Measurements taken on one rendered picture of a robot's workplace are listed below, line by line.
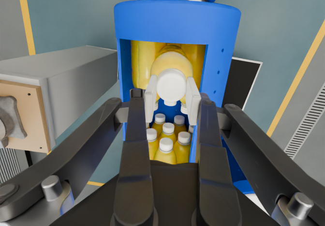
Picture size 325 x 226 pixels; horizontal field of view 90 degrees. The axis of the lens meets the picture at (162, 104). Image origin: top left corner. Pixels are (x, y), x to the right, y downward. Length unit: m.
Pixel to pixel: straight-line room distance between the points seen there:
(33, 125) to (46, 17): 1.24
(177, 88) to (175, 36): 0.12
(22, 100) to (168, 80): 0.63
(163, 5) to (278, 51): 1.57
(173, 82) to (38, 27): 1.78
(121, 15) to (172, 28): 0.11
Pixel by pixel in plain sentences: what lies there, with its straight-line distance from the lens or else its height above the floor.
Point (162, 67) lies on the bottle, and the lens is 0.23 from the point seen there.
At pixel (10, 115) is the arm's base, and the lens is 0.80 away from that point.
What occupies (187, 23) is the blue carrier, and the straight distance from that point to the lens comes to 0.30.
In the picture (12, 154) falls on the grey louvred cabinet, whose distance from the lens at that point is 2.44.
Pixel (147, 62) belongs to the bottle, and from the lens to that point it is 0.40.
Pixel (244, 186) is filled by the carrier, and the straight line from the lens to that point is 0.91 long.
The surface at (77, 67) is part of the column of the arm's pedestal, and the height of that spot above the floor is 0.72.
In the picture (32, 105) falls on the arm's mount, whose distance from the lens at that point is 0.75.
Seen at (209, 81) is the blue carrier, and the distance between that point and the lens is 0.34.
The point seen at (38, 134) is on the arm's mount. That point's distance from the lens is 0.82.
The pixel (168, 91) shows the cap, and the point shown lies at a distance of 0.21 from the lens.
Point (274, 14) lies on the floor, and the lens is 1.75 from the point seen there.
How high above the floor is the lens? 1.53
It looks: 66 degrees down
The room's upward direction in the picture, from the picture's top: 173 degrees counter-clockwise
